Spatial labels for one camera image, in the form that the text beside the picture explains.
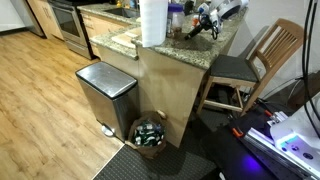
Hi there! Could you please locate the stainless steel oven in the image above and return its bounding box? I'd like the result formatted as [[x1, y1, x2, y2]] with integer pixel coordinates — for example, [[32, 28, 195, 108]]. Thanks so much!
[[47, 0, 94, 60]]

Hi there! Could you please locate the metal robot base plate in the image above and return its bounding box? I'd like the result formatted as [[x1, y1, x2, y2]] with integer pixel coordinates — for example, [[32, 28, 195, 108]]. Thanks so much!
[[231, 111, 320, 180]]

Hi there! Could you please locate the white orange-label pill bottle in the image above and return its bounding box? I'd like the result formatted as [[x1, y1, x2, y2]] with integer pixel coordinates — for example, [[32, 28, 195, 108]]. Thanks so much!
[[192, 15, 199, 28]]

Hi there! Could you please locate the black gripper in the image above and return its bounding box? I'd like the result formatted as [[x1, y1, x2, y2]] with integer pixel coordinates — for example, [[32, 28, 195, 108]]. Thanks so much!
[[184, 3, 222, 40]]

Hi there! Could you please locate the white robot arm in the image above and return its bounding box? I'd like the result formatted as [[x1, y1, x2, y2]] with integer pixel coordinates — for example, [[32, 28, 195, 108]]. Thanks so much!
[[200, 0, 320, 177]]

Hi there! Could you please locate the stainless steel trash can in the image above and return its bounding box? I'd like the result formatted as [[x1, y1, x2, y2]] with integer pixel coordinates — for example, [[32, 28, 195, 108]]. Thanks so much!
[[75, 61, 140, 141]]

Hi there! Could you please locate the clear jar purple lid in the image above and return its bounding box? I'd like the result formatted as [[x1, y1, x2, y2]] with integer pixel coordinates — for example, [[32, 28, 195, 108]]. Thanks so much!
[[166, 3, 184, 38]]

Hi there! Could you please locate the white paper towel roll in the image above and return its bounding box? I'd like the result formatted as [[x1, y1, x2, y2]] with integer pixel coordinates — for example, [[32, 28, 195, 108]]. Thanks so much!
[[139, 0, 168, 47]]

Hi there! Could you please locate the wooden chair grey cushion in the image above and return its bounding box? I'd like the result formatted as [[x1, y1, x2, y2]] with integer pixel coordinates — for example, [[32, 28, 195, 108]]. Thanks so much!
[[196, 18, 306, 115]]

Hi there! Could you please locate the brown paper bag of cans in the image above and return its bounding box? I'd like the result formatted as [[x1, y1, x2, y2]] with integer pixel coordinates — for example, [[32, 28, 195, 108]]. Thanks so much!
[[126, 110, 167, 159]]

